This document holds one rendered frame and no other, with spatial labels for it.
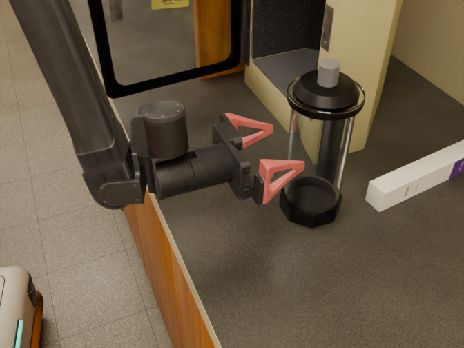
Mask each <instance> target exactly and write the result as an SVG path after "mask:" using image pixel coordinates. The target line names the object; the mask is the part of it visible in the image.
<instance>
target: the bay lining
mask: <svg viewBox="0 0 464 348"><path fill-rule="evenodd" d="M325 4H326V0H253V6H252V32H251V57H252V59H256V58H260V57H266V56H270V55H276V54H280V53H284V52H290V51H294V50H299V49H303V48H308V49H312V50H320V42H321V36H322V26H323V20H324V14H325Z"/></svg>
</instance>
